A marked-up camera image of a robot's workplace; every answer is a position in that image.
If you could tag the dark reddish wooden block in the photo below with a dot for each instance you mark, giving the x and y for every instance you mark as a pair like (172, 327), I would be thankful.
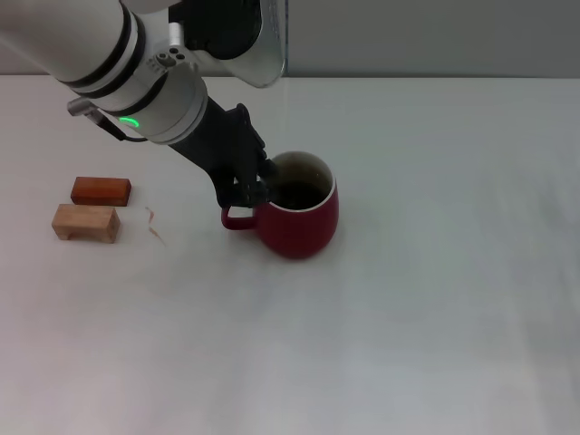
(102, 190)

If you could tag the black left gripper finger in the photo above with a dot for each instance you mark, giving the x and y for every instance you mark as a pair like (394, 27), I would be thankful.
(268, 170)
(249, 194)

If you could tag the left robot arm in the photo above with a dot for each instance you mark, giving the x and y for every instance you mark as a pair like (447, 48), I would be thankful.
(90, 41)

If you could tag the light wooden block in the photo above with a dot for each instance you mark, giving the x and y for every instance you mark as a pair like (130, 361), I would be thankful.
(86, 219)

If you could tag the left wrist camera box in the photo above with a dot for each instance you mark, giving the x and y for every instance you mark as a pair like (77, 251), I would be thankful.
(267, 54)

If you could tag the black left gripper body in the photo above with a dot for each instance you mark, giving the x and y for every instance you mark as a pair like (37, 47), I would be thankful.
(222, 145)

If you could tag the red ceramic cup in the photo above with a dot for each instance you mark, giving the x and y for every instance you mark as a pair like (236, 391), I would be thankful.
(299, 233)

